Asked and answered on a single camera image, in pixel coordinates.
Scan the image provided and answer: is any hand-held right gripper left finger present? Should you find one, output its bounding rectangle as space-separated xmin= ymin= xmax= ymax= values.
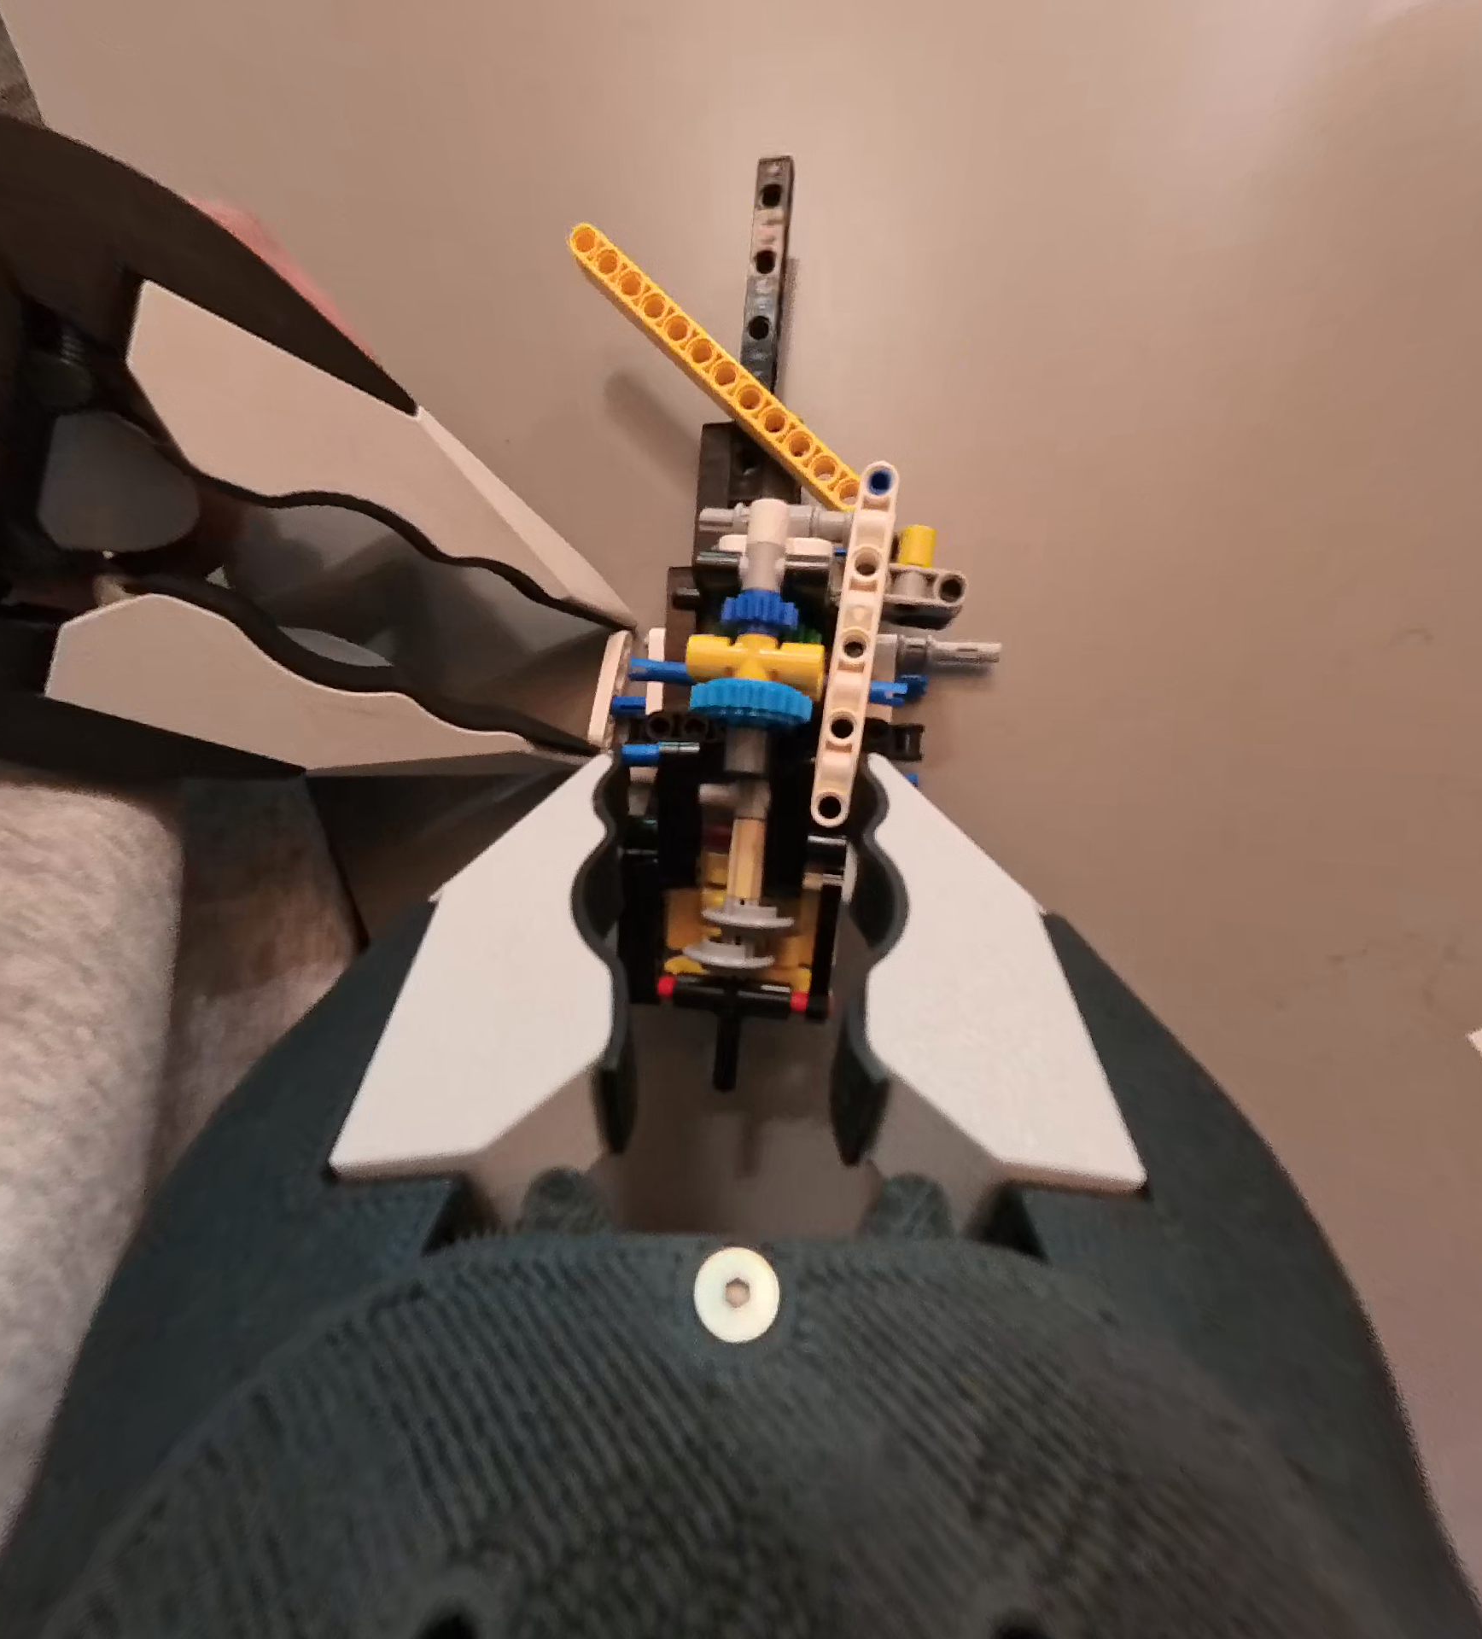
xmin=327 ymin=753 xmax=634 ymax=1186

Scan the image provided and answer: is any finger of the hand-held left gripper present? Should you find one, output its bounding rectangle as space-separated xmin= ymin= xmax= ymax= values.
xmin=42 ymin=578 xmax=604 ymax=776
xmin=122 ymin=278 xmax=643 ymax=635

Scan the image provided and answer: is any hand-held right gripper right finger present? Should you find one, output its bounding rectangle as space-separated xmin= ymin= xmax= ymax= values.
xmin=832 ymin=754 xmax=1148 ymax=1234

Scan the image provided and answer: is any lego vehicle chassis assembly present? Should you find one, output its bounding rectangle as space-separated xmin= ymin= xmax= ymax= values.
xmin=566 ymin=155 xmax=1005 ymax=1096

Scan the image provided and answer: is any person's left hand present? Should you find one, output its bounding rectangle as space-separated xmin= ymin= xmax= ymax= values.
xmin=189 ymin=194 xmax=365 ymax=373

